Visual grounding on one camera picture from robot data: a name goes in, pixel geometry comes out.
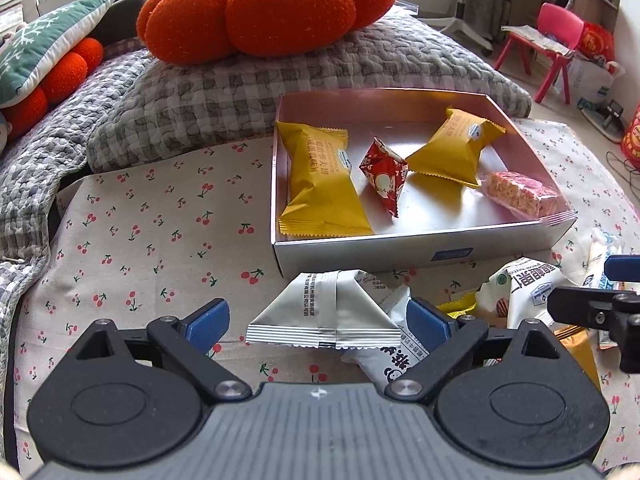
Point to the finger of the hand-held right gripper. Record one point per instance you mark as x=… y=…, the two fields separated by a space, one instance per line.
x=622 y=267
x=590 y=305

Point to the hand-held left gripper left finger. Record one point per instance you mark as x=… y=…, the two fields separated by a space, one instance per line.
x=207 y=322

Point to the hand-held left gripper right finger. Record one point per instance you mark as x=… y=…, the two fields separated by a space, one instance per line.
x=430 y=322

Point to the clear packet with blue print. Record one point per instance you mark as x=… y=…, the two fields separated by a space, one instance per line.
x=597 y=252

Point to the shiny yellow snack packet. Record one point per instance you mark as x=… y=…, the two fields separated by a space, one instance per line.
x=462 y=306

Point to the golden bar snack packet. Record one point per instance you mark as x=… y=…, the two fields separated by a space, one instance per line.
x=582 y=355

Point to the white panda print packet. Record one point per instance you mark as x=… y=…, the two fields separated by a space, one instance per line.
x=385 y=370

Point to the white packet with blue label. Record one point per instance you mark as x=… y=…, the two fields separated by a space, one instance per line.
x=520 y=285

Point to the white cardboard box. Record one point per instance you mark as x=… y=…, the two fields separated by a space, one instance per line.
x=350 y=257

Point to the silver snack packet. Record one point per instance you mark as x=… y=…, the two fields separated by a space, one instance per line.
x=325 y=315

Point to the cherry print cloth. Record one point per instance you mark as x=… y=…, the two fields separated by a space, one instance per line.
x=150 y=240

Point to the pink rice bar packet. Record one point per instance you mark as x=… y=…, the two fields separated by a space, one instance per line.
x=520 y=195

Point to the red printed container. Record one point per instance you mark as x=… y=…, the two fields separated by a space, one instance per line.
x=632 y=135

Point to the black device on floor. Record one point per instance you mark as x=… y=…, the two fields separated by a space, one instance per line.
x=611 y=114

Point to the red triangular snack packet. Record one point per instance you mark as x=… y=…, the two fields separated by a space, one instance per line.
x=382 y=175

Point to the white shopping bag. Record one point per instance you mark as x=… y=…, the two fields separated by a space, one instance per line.
x=590 y=80

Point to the red gift bag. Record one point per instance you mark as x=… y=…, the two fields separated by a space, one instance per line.
x=597 y=42

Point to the grey checked pillow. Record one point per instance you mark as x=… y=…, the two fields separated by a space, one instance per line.
x=225 y=95

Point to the grey checked blanket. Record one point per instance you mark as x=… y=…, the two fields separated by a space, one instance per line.
x=50 y=135

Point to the papers on pink chair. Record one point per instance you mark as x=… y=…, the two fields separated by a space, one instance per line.
x=535 y=37

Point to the pink plastic child chair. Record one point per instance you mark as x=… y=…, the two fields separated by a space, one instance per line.
x=557 y=22

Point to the orange segmented plush cushion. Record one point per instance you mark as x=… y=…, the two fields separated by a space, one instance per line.
x=65 y=75

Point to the grey office chair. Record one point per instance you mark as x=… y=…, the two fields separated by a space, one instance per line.
x=470 y=10

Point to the dark grey cushion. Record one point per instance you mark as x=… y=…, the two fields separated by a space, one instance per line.
x=117 y=20

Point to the orange pumpkin cushion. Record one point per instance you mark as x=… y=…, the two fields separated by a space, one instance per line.
x=260 y=10

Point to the green snowflake pillow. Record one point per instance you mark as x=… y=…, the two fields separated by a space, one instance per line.
x=45 y=50

